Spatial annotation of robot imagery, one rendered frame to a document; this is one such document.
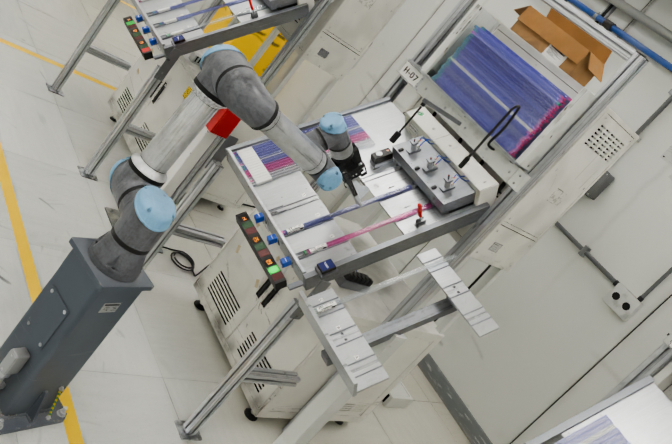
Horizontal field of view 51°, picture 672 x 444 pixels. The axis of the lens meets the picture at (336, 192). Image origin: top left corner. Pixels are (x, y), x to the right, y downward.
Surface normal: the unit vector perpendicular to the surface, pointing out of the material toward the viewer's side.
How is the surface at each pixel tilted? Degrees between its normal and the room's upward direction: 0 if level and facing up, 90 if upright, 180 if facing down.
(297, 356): 90
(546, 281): 89
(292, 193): 44
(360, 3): 90
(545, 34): 80
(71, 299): 90
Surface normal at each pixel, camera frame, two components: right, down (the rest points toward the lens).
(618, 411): 0.00, -0.71
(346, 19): 0.46, 0.62
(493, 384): -0.63, -0.26
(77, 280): -0.51, -0.11
